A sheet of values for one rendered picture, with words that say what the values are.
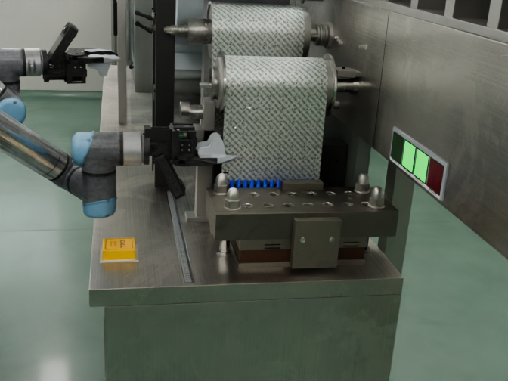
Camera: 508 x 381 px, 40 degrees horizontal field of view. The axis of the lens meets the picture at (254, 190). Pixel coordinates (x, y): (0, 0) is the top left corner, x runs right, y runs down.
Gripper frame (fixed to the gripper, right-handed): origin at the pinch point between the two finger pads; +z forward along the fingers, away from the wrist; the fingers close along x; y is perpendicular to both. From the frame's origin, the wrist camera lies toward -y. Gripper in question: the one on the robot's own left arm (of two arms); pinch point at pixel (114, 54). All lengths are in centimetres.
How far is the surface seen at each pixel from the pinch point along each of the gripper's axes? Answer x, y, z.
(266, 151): 59, 5, 23
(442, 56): 94, -29, 38
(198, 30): 25.3, -14.0, 15.8
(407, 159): 90, -7, 38
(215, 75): 51, -11, 12
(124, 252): 67, 23, -11
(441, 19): 90, -34, 39
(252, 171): 59, 10, 20
